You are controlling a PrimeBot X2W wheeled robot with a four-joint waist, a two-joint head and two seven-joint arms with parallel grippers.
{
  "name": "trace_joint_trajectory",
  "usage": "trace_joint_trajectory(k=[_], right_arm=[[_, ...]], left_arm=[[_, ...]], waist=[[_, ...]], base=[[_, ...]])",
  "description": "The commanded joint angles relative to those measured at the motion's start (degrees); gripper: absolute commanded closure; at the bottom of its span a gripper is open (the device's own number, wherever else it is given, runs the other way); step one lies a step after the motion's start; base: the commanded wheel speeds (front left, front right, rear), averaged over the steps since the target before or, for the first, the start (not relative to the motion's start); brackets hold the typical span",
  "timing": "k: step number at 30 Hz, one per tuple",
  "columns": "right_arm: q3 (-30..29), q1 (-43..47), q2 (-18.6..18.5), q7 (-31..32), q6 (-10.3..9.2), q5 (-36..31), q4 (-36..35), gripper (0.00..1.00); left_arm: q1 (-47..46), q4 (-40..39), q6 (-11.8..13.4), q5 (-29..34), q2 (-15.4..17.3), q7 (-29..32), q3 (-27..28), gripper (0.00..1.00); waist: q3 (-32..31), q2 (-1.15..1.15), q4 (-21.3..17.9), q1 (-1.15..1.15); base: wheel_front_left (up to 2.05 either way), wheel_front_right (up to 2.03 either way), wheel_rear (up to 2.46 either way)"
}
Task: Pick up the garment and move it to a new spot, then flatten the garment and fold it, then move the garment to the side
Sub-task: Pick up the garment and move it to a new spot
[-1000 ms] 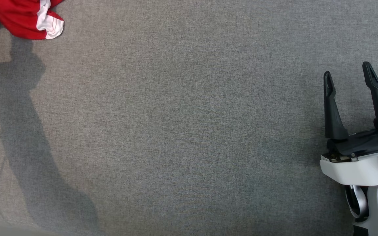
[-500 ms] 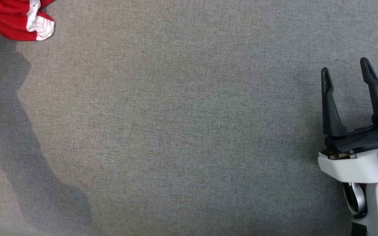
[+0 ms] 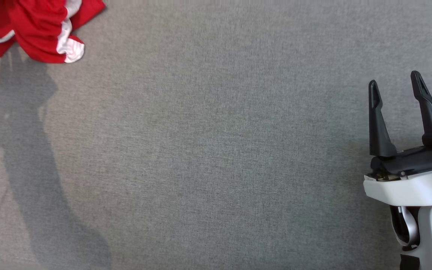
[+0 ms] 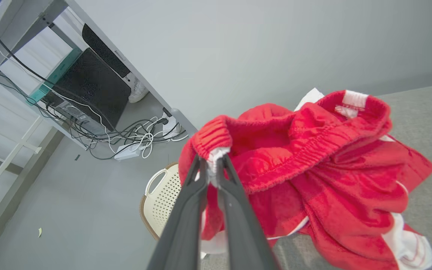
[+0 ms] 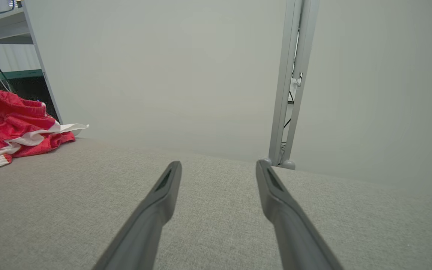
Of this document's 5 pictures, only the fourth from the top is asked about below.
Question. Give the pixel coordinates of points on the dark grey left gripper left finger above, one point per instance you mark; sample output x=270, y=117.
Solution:
x=186, y=217

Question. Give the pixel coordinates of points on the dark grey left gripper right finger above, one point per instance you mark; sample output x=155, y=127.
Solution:
x=240, y=225

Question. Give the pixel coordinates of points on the red shorts with white stripes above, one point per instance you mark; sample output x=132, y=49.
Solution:
x=332, y=180

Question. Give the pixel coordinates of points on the cream perforated laundry basket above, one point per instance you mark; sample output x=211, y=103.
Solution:
x=161, y=198

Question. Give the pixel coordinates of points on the white power strip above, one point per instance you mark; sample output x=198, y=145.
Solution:
x=128, y=153

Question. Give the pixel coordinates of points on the white shoe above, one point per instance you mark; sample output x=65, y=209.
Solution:
x=139, y=92

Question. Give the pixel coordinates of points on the black computer tower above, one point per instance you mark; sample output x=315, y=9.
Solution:
x=88, y=86

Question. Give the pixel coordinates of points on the black mesh panel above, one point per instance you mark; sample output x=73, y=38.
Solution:
x=103, y=48

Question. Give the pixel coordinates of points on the teal and white box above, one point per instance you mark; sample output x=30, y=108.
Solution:
x=56, y=73

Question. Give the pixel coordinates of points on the white frame rail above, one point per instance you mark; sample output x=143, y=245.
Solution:
x=13, y=153

